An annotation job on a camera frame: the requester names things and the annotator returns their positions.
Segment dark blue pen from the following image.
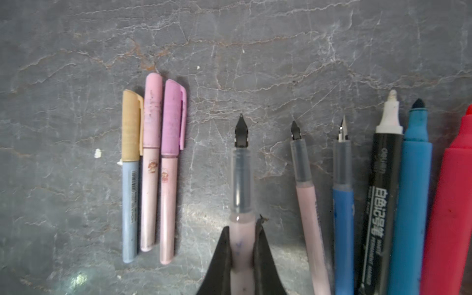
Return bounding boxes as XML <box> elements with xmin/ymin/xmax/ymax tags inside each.
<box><xmin>333</xmin><ymin>118</ymin><xmax>355</xmax><ymax>295</ymax></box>

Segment light pink cap pen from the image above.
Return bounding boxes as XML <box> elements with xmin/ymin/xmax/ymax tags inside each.
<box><xmin>290</xmin><ymin>122</ymin><xmax>331</xmax><ymax>295</ymax></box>

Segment green cap pen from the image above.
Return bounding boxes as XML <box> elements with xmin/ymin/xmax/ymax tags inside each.
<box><xmin>229</xmin><ymin>115</ymin><xmax>256</xmax><ymax>295</ymax></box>

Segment beige cap blue pen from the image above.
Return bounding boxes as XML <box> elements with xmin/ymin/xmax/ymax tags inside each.
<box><xmin>121</xmin><ymin>90</ymin><xmax>144</xmax><ymax>264</ymax></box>

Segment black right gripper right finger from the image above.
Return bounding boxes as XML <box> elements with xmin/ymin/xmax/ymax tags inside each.
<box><xmin>253</xmin><ymin>216</ymin><xmax>287</xmax><ymax>295</ymax></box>

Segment light blue marker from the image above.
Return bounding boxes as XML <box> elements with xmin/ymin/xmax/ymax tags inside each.
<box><xmin>387</xmin><ymin>98</ymin><xmax>433</xmax><ymax>295</ymax></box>

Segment white paper scrap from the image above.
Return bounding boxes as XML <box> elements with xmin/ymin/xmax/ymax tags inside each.
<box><xmin>94</xmin><ymin>148</ymin><xmax>102</xmax><ymax>159</ymax></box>

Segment purple cap pink pen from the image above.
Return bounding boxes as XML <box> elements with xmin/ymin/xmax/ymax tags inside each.
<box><xmin>160</xmin><ymin>79</ymin><xmax>188</xmax><ymax>265</ymax></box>

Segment pink marker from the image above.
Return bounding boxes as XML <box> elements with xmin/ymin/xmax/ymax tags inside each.
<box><xmin>420</xmin><ymin>108</ymin><xmax>472</xmax><ymax>295</ymax></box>

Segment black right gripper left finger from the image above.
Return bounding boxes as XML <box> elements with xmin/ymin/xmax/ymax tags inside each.
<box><xmin>196</xmin><ymin>226</ymin><xmax>232</xmax><ymax>295</ymax></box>

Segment black marker white cap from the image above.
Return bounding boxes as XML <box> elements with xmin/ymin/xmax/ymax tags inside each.
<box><xmin>357</xmin><ymin>90</ymin><xmax>403</xmax><ymax>295</ymax></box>

